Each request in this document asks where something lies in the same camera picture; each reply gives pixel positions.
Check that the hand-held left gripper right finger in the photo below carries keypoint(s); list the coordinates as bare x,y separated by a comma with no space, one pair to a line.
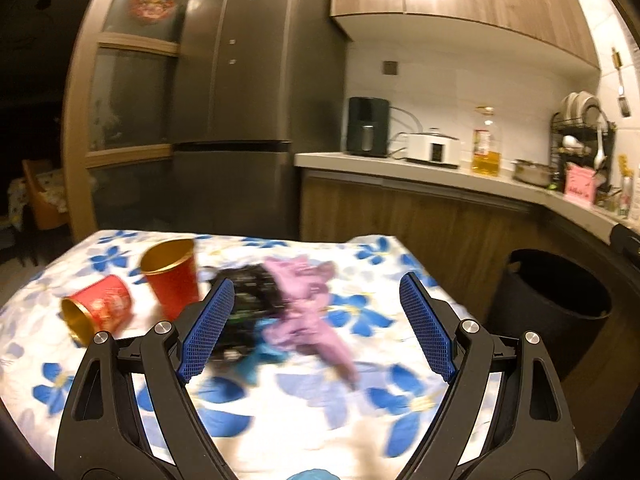
427,330

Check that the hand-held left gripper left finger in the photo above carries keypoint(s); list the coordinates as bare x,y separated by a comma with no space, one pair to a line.
207,330

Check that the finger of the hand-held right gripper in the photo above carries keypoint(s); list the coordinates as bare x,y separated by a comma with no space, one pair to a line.
627,242

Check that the black printed plastic bag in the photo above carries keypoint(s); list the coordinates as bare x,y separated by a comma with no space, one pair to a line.
247,290

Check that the red cup gold inside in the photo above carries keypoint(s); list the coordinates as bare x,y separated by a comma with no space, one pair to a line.
172,280
100,307

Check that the lilac plastic bag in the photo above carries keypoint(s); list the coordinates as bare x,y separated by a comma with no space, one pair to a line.
305,310

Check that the black round trash bin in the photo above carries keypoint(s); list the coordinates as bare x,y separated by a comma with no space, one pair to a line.
545,305

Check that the beer can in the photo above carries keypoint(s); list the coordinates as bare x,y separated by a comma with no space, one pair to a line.
625,200

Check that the pink utensil holder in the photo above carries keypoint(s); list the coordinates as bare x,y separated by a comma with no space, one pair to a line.
580,185

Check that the white ladle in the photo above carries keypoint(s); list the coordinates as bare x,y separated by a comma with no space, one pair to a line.
599,155

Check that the black dish rack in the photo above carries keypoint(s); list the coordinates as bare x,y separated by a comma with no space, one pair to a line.
607,140

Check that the wooden base cabinets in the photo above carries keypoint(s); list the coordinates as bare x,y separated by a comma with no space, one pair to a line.
400,215

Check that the stainless steel basin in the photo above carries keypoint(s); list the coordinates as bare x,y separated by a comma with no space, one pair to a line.
530,174

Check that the blue floral tablecloth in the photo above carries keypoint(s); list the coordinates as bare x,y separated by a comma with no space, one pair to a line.
310,420

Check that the hanging slotted spatula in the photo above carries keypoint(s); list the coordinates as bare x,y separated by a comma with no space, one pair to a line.
622,105

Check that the row of white plates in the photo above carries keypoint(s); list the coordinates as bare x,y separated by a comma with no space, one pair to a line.
580,105

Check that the beige kitchen countertop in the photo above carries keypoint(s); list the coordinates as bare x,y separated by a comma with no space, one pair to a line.
400,172

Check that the cooking oil bottle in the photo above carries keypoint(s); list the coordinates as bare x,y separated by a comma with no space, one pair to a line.
486,152

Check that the white electric cooker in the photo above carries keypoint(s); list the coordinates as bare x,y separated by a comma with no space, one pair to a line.
430,150

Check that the orange chair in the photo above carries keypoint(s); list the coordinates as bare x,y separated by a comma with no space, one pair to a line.
47,210

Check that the black air fryer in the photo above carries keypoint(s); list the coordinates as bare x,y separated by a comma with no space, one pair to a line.
367,125

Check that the wood-framed glass sliding door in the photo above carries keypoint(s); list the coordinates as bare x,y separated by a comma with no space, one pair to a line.
130,95

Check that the grey multi-door refrigerator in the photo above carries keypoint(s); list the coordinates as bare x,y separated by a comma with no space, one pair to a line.
260,85

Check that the round floral window decal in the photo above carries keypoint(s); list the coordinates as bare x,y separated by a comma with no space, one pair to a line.
154,1

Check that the dark wall socket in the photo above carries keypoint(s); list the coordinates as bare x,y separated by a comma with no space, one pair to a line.
390,67

